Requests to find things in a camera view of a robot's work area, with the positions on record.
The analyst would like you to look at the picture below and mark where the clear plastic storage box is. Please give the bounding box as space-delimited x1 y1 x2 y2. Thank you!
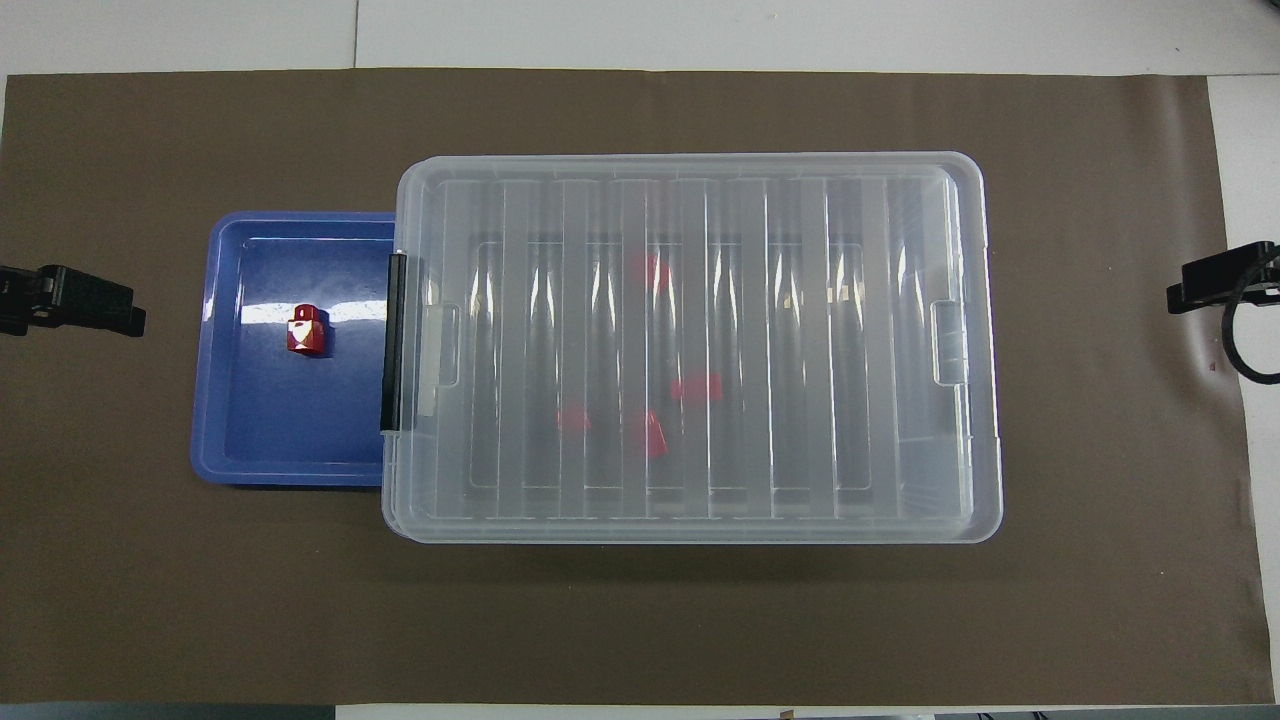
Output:
381 160 1001 544

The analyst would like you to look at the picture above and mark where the clear ribbed plastic lid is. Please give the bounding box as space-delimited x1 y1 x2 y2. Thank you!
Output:
383 152 1005 546

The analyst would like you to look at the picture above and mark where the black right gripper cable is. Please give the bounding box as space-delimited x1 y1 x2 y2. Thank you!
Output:
1222 262 1280 386

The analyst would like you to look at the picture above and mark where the black box latch handle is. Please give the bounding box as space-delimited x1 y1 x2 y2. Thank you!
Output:
380 252 409 433

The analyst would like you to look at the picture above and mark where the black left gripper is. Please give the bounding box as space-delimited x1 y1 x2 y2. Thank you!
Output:
0 265 146 338

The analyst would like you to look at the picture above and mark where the blue plastic tray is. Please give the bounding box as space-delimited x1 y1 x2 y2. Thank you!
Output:
190 210 399 488

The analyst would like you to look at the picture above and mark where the brown table mat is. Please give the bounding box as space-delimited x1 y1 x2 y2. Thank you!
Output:
0 68 1276 706

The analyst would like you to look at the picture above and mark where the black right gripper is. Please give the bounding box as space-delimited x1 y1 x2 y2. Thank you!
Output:
1167 242 1280 314

